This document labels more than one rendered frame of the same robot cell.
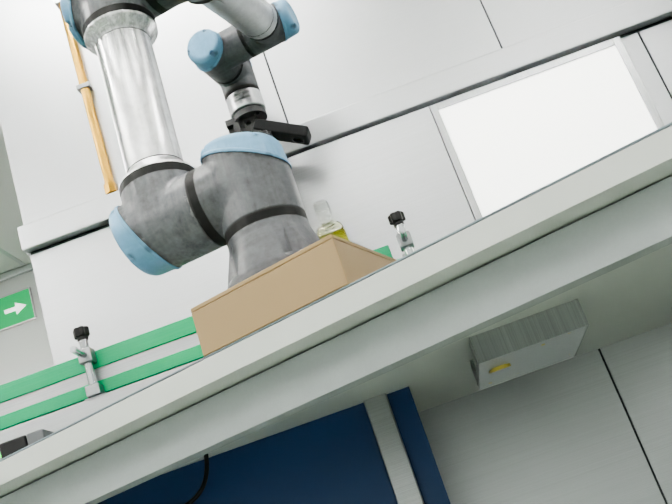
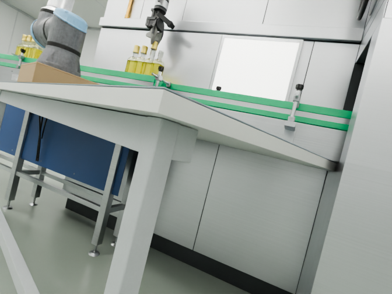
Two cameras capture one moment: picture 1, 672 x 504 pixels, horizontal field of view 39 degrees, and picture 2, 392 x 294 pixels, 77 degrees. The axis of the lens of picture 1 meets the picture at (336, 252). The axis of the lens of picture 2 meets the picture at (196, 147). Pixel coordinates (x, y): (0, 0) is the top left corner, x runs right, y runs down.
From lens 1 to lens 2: 0.96 m
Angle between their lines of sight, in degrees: 28
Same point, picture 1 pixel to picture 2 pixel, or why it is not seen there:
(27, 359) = not seen: hidden behind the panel
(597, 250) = (73, 119)
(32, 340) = not seen: hidden behind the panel
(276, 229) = (51, 51)
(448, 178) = (212, 63)
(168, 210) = (39, 27)
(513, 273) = (62, 109)
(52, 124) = not seen: outside the picture
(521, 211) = (52, 88)
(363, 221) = (180, 65)
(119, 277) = (116, 46)
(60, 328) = (98, 53)
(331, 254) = (34, 69)
